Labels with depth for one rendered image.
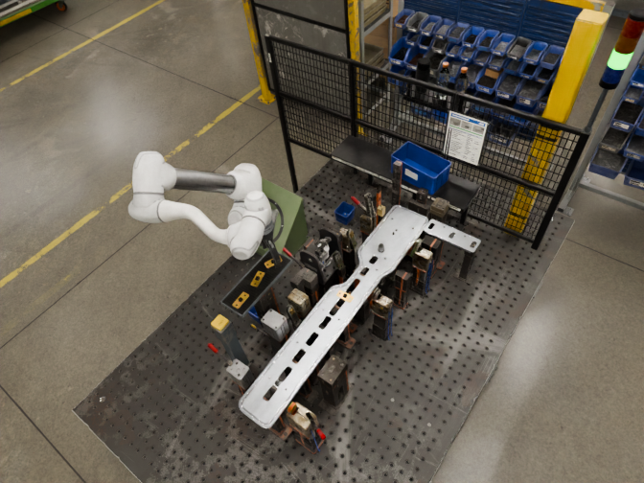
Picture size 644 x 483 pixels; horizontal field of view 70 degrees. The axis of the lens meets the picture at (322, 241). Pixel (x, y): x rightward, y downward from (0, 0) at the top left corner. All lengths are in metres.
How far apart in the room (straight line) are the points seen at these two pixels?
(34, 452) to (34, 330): 0.94
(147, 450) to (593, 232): 3.44
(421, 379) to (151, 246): 2.59
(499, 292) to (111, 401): 2.13
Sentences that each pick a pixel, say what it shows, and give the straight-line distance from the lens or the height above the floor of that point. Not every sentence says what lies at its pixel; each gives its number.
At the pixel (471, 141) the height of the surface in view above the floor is 1.30.
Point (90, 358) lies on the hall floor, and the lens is 3.78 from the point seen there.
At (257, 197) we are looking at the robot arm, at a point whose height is 1.63.
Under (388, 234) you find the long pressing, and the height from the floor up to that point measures 1.00.
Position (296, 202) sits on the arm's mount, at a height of 1.04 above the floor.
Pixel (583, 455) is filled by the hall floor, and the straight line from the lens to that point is 3.28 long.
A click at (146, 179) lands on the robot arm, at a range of 2.21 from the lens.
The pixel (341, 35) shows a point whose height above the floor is 1.00.
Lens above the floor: 2.95
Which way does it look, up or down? 51 degrees down
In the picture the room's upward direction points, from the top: 8 degrees counter-clockwise
